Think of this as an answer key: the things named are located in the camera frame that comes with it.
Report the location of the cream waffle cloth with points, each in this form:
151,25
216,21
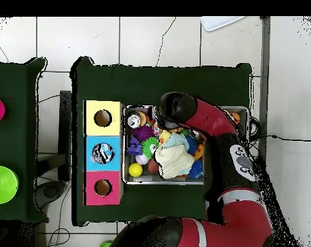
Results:
174,162

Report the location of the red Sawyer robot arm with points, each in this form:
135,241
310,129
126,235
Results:
209,121

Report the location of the green spiky toy with eyes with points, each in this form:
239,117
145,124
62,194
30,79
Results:
148,147

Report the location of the purple spiky ball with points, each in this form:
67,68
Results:
142,133

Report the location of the black and white can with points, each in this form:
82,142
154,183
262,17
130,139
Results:
133,121

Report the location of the smooth yellow ball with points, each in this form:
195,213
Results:
135,170

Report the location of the small orange basketball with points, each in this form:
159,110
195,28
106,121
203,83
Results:
235,117

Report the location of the lime green bowl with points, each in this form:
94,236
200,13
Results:
105,246
3,185

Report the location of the white tray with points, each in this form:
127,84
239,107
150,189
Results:
217,23

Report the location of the dark green side table cloth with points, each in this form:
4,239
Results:
13,77

